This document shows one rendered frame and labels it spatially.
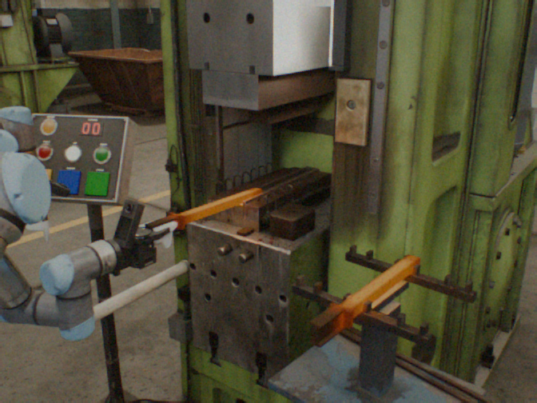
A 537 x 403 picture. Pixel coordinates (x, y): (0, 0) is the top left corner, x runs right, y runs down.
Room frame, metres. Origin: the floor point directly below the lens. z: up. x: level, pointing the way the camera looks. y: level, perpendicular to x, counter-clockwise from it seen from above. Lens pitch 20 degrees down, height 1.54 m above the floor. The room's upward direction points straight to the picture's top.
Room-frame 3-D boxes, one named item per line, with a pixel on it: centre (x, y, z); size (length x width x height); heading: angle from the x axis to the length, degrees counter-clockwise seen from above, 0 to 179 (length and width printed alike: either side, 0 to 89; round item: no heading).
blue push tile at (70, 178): (1.67, 0.64, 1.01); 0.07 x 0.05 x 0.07; 79
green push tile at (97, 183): (1.66, 0.54, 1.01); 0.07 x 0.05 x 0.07; 79
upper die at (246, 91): (1.71, -0.01, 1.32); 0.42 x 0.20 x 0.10; 144
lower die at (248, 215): (1.71, -0.01, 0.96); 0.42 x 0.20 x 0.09; 144
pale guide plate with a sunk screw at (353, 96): (1.46, -0.22, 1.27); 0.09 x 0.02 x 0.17; 54
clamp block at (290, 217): (1.48, -0.07, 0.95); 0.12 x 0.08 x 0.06; 144
